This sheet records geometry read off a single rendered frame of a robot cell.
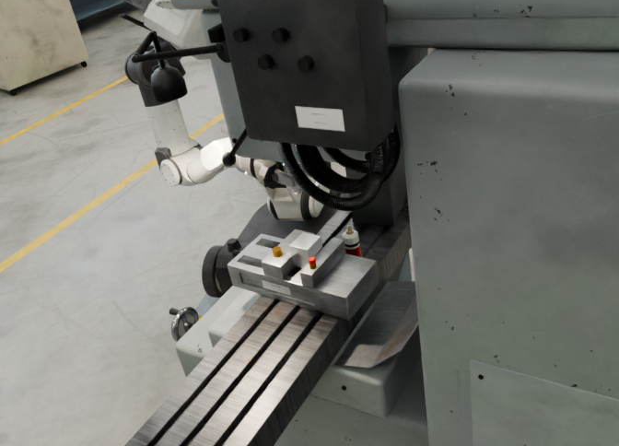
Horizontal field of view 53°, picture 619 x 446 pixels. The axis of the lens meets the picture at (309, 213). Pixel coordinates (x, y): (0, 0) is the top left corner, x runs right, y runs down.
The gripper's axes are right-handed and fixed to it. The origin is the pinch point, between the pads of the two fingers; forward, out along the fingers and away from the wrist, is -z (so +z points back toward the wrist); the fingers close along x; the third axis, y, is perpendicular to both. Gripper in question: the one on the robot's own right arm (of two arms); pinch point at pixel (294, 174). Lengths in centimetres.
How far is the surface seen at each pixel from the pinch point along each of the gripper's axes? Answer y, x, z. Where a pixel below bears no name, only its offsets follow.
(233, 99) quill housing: -21.8, -10.7, 0.9
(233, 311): 39.8, -14.9, 17.6
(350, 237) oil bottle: 23.2, 12.0, -2.0
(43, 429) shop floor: 125, -62, 117
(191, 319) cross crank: 62, -14, 51
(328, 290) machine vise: 24.5, -5.0, -11.5
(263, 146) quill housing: -11.9, -9.2, -3.9
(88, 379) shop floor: 125, -36, 129
